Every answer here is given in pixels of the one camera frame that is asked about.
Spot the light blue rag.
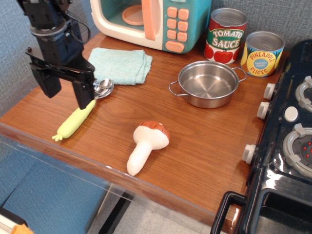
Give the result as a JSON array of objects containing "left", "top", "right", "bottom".
[{"left": 89, "top": 48, "right": 153, "bottom": 85}]

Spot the clear acrylic barrier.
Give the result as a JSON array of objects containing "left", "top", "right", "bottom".
[{"left": 0, "top": 136, "right": 210, "bottom": 234}]

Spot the teal toy microwave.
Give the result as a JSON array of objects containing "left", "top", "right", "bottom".
[{"left": 90, "top": 0, "right": 212, "bottom": 54}]

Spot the small steel pot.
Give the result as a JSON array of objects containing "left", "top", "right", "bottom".
[{"left": 169, "top": 60, "right": 247, "bottom": 109}]

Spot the tomato sauce can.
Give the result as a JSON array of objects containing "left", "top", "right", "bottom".
[{"left": 204, "top": 8, "right": 248, "bottom": 64}]

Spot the plush mushroom toy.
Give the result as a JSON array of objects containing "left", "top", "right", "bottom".
[{"left": 127, "top": 120, "right": 171, "bottom": 176}]

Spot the black toy stove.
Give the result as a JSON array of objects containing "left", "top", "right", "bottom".
[{"left": 211, "top": 39, "right": 312, "bottom": 234}]

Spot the pineapple slices can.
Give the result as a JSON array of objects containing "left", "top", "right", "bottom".
[{"left": 240, "top": 31, "right": 285, "bottom": 78}]

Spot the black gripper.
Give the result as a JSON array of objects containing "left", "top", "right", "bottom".
[{"left": 26, "top": 21, "right": 95, "bottom": 110}]

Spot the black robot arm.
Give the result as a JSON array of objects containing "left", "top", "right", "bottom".
[{"left": 18, "top": 0, "right": 95, "bottom": 109}]

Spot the orange object at corner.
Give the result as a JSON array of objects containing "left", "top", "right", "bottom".
[{"left": 0, "top": 207, "right": 34, "bottom": 234}]

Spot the yellow handled metal spoon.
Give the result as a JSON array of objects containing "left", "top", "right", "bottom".
[{"left": 52, "top": 79, "right": 114, "bottom": 142}]

